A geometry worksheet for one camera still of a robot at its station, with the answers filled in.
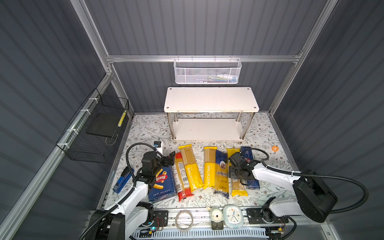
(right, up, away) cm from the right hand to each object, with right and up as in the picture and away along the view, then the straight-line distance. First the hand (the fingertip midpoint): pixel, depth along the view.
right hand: (235, 174), depth 89 cm
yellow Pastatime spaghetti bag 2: (-16, +4, -1) cm, 16 cm away
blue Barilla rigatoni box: (-41, -3, -11) cm, 43 cm away
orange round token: (+30, +14, +10) cm, 34 cm away
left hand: (-41, +14, -4) cm, 44 cm away
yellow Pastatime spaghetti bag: (-25, -1, -4) cm, 25 cm away
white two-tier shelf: (-13, +39, +30) cm, 51 cm away
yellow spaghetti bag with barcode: (-1, -4, -9) cm, 10 cm away
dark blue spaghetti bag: (-9, +1, -5) cm, 10 cm away
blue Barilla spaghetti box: (+8, +13, +4) cm, 16 cm away
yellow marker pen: (-64, +33, -9) cm, 73 cm away
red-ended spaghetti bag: (-33, -1, -5) cm, 33 cm away
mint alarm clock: (-6, -15, -17) cm, 24 cm away
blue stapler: (-66, -1, -2) cm, 66 cm away
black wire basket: (-76, +24, -17) cm, 81 cm away
